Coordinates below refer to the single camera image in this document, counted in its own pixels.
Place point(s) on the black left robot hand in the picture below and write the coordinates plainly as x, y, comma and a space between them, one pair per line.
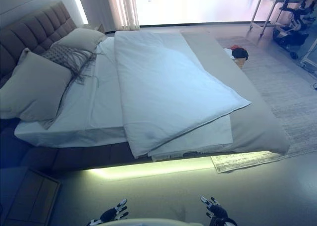
111, 214

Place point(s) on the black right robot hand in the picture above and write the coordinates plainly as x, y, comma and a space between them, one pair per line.
218, 211

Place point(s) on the white duvet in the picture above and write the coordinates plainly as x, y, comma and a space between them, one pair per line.
161, 87

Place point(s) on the beige bed runner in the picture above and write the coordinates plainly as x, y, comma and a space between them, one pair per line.
247, 127

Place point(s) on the white fitted bed sheet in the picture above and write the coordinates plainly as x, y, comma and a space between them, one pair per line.
99, 112

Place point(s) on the wooden nightstand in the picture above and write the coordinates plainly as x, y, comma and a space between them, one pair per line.
100, 27
32, 198

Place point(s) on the grey striped rug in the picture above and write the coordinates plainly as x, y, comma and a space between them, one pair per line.
284, 92

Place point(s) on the wooden laundry basket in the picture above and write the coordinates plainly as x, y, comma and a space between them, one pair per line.
240, 63

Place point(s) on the large beige pillow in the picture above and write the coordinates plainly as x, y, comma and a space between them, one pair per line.
32, 87

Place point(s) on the white garment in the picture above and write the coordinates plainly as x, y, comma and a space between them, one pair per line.
228, 53

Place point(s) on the black garment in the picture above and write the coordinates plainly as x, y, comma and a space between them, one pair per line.
240, 53

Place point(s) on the red garment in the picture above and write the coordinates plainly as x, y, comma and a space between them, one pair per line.
234, 47

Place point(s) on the grey fringed woven cushion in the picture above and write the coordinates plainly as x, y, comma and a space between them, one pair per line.
64, 55

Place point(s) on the brown tufted headboard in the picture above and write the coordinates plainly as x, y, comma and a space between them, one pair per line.
37, 27

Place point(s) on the large bright window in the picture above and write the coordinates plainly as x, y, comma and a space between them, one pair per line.
198, 5

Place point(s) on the beige sheer curtain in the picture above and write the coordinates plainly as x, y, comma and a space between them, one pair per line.
123, 5

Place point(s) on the pale metal frame stand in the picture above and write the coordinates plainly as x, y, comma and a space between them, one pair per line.
308, 61

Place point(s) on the lit wall light strip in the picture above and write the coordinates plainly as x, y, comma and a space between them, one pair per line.
79, 5

